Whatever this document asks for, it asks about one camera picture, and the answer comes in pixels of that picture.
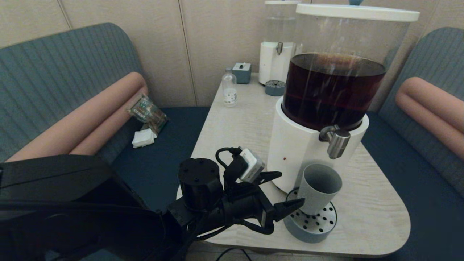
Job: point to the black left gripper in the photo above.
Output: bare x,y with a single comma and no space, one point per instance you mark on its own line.
246,206

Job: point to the grey plastic cup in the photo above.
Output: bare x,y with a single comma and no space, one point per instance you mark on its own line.
317,195

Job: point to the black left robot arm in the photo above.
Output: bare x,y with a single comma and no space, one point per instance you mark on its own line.
72,210

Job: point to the large blue-grey drip tray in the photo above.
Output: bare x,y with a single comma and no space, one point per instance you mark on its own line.
311,232

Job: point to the large dispenser with dark tea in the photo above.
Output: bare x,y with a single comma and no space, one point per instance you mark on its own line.
308,145

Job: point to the small blue-grey drip tray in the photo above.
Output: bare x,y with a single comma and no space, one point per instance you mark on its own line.
274,88

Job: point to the small clear plastic bottle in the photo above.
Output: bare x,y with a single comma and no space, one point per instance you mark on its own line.
229,94

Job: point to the blue-grey tissue box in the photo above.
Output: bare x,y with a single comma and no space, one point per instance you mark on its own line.
241,74

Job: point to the small clear water dispenser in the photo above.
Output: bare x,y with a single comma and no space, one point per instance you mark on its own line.
275,65

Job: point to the teal upholstered bench seat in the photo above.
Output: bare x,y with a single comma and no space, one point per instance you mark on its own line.
417,181
54,72

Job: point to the white folded napkin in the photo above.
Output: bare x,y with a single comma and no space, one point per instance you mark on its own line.
144,138

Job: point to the clear snack bag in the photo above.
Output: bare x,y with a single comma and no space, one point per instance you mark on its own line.
148,112

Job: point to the pink cylindrical bolster cushion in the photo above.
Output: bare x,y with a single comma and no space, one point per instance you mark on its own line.
431,105
90,119

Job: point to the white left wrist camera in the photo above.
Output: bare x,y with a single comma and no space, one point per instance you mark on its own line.
252,165

